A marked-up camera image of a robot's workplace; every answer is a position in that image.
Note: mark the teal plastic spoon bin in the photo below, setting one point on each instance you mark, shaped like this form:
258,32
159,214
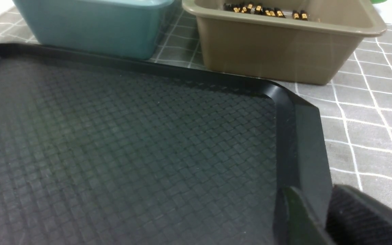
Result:
124,28

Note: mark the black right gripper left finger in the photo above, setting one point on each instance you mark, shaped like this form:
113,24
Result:
299,223

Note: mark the bundle of black chopsticks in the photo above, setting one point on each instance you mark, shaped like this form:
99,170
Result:
259,9

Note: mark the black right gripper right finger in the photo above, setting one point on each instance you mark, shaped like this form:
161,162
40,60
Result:
355,218

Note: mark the brown plastic chopstick bin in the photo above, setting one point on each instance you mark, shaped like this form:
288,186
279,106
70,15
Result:
309,52

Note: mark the black plastic serving tray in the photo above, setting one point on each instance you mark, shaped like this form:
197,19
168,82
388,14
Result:
101,150

